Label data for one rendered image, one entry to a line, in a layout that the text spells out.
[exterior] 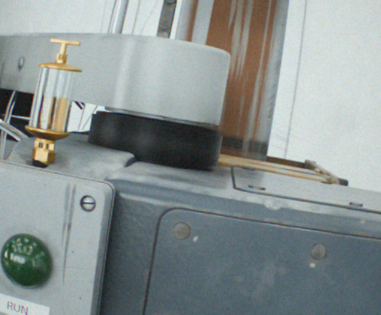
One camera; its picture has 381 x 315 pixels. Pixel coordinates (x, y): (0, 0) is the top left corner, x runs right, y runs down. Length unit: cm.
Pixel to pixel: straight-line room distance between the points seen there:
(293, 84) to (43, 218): 525
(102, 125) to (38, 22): 518
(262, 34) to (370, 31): 478
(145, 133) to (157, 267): 13
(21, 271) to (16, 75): 35
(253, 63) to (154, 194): 50
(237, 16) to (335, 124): 472
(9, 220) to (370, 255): 20
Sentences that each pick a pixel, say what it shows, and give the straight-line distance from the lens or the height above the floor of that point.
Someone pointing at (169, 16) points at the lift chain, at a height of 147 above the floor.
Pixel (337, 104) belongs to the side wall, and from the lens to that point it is 572.
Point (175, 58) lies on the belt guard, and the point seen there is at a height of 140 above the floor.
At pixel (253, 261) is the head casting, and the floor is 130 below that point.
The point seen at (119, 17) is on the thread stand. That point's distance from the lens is 86.
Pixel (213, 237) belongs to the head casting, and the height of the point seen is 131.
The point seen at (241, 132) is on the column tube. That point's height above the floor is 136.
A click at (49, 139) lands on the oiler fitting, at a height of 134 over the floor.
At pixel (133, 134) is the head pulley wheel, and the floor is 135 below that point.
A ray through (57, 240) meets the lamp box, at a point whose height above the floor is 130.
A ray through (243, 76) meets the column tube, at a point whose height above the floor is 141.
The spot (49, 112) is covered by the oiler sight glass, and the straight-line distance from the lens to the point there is 54.
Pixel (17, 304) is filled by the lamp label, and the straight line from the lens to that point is 49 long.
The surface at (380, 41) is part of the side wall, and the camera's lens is 579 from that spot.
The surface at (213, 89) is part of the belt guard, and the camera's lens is 64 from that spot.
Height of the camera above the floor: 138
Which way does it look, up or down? 3 degrees down
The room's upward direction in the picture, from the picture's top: 10 degrees clockwise
